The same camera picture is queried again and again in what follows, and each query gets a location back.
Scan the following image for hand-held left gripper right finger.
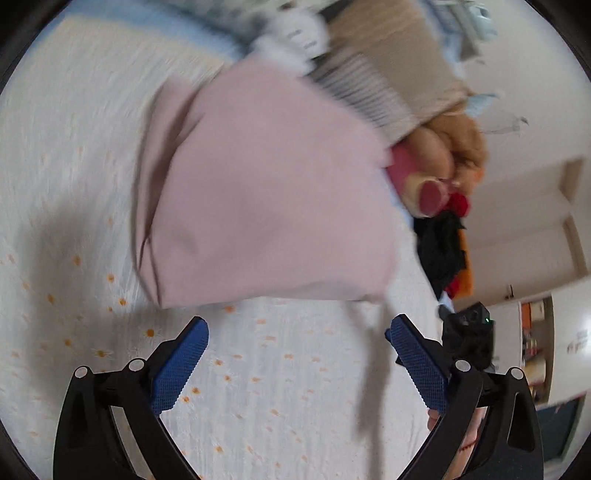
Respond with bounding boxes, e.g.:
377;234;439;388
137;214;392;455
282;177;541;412
385;314;544;480

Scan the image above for pink hooded jacket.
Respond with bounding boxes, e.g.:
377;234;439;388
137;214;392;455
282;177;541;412
133;59;403;309

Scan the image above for white lace blanket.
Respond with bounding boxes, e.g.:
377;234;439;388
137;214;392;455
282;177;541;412
0;9;444;480

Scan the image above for black garment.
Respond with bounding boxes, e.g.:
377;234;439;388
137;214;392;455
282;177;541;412
412;211;468;301

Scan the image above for blue bed sheet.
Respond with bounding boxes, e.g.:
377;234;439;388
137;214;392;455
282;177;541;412
60;0;259;56

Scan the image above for person's right forearm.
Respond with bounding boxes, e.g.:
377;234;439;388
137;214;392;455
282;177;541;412
427;406;485;480

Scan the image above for pink bear plush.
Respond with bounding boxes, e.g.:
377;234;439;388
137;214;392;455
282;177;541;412
385;138;458;217

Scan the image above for blue plaid quilt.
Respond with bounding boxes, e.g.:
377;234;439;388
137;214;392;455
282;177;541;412
425;0;497;61

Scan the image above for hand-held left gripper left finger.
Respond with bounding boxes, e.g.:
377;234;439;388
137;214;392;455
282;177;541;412
53;315;209;480

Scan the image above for white shelf cabinet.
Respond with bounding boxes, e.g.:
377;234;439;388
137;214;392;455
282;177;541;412
480;291;591;407

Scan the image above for brown teddy bear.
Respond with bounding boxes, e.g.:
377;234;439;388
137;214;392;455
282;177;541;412
411;111;489;195

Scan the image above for dark blue board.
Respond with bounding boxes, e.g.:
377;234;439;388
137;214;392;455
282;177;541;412
536;398;583;462

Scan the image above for white door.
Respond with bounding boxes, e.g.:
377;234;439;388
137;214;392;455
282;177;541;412
462;159;585;296

